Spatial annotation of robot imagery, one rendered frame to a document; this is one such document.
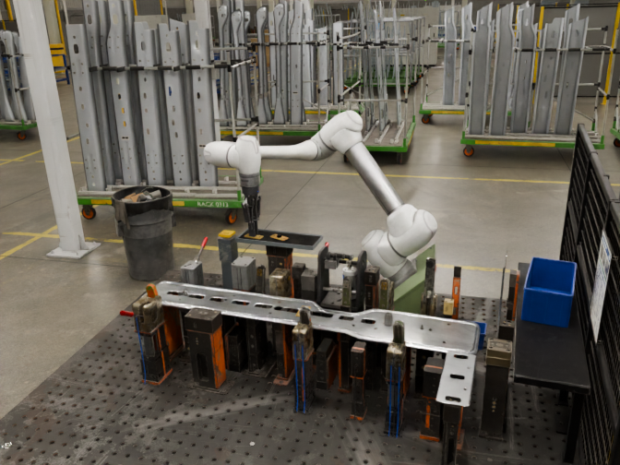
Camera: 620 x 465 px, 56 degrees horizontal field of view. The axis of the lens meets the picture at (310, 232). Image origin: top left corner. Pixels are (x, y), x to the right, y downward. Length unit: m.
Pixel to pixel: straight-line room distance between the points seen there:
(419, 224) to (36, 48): 3.82
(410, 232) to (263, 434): 1.15
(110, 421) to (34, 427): 0.27
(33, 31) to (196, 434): 4.06
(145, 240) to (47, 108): 1.48
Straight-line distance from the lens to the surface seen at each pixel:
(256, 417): 2.28
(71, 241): 5.92
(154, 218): 4.87
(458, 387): 1.93
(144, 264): 5.05
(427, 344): 2.13
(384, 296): 2.35
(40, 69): 5.58
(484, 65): 8.95
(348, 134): 2.83
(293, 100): 9.79
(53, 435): 2.41
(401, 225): 2.76
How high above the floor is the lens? 2.12
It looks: 21 degrees down
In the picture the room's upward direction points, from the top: 2 degrees counter-clockwise
